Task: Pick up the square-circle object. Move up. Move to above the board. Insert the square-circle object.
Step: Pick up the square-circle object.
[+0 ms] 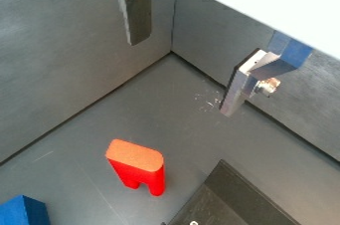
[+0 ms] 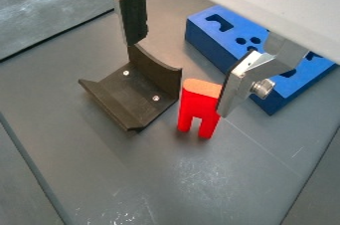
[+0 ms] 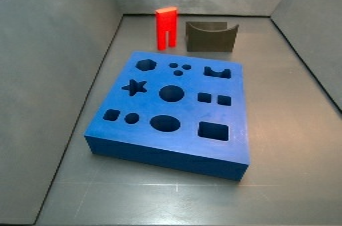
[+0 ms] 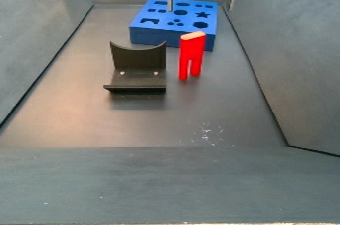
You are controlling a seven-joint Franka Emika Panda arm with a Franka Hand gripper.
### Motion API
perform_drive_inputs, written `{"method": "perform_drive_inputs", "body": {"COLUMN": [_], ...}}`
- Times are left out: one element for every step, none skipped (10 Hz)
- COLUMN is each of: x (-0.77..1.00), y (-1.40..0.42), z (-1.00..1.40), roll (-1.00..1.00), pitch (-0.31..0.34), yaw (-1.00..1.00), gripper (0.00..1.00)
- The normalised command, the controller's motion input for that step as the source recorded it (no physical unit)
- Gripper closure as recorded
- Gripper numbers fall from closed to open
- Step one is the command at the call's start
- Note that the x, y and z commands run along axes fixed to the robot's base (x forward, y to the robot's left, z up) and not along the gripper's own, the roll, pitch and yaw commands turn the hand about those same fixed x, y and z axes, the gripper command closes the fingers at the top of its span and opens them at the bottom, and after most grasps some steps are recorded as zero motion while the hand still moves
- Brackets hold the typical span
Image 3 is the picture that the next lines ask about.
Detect red square-circle peg block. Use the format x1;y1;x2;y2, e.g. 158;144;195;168
155;7;178;50

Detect blue foam shape board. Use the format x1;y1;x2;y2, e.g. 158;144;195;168
84;51;250;181

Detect dark grey curved holder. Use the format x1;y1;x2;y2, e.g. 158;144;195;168
186;21;239;52

